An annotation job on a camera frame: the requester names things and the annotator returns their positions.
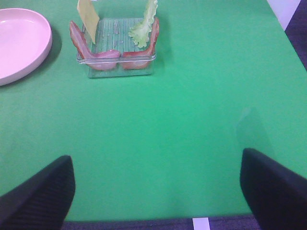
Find green tablecloth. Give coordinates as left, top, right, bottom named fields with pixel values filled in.
left=0, top=0, right=307, bottom=220

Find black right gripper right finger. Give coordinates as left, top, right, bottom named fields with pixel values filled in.
left=240, top=148, right=307, bottom=230

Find clear plastic ingredients tray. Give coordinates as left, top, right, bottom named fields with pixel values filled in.
left=76, top=18, right=156, bottom=78

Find green lettuce leaf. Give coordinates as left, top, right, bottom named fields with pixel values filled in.
left=128, top=0, right=158, bottom=48

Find yellow cheese slice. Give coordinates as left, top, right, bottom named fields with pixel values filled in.
left=77, top=0, right=100, bottom=44

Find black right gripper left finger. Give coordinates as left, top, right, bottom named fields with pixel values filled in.
left=0, top=155, right=75, bottom=230

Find bacon strip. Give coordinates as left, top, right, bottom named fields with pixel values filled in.
left=121, top=17, right=159, bottom=69
left=69, top=21, right=121, bottom=70

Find pink round plate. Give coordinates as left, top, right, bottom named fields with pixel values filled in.
left=0, top=8, right=52, bottom=86

